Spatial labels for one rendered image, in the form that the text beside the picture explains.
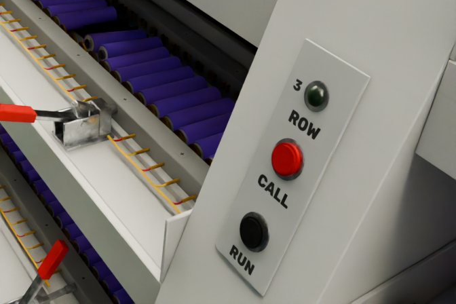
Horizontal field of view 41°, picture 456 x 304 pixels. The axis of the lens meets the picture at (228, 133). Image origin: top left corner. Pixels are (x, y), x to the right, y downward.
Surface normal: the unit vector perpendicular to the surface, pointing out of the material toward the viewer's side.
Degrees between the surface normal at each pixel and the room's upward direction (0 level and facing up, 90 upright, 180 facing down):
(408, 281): 90
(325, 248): 90
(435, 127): 107
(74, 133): 90
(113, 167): 17
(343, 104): 90
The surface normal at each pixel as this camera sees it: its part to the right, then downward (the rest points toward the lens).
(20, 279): 0.13, -0.82
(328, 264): -0.72, 0.00
